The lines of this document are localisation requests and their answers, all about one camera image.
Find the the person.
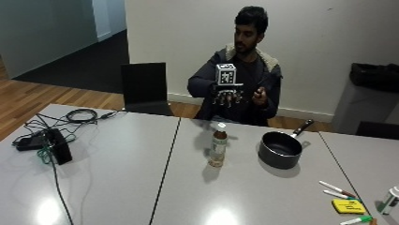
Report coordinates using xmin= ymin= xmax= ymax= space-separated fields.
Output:
xmin=186 ymin=5 xmax=285 ymax=128

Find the white marker cube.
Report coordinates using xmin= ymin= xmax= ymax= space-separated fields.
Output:
xmin=214 ymin=63 xmax=245 ymax=87

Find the brown tea bottle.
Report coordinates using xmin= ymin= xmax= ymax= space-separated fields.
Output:
xmin=208 ymin=122 xmax=230 ymax=168

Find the black saucepan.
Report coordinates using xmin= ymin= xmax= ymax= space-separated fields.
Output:
xmin=257 ymin=118 xmax=315 ymax=171

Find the black chair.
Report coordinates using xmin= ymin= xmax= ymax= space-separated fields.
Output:
xmin=120 ymin=62 xmax=174 ymax=117

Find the grey bin with black bag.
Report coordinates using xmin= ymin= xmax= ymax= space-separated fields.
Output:
xmin=330 ymin=62 xmax=399 ymax=136

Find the dark chair back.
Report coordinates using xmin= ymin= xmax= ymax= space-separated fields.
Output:
xmin=355 ymin=120 xmax=399 ymax=141

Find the red capped white marker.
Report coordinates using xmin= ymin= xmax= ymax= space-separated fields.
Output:
xmin=318 ymin=180 xmax=358 ymax=199

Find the green capped white marker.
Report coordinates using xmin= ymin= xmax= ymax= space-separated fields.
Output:
xmin=323 ymin=189 xmax=362 ymax=202
xmin=339 ymin=215 xmax=374 ymax=225

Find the yellow sticky note pad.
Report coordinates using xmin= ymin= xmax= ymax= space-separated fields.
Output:
xmin=330 ymin=198 xmax=367 ymax=216

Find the black power adapter box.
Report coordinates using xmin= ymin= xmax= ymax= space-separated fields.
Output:
xmin=44 ymin=127 xmax=75 ymax=166

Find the white spray bottle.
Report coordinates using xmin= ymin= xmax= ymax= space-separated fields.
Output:
xmin=378 ymin=186 xmax=399 ymax=216

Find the black flat device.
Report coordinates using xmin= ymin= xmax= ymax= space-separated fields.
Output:
xmin=11 ymin=133 xmax=48 ymax=152

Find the coiled black cable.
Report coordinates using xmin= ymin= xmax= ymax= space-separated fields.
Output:
xmin=65 ymin=108 xmax=100 ymax=124

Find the green cable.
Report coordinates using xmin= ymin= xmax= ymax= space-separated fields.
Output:
xmin=35 ymin=137 xmax=77 ymax=165

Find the long black cable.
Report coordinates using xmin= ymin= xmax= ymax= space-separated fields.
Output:
xmin=33 ymin=112 xmax=76 ymax=225

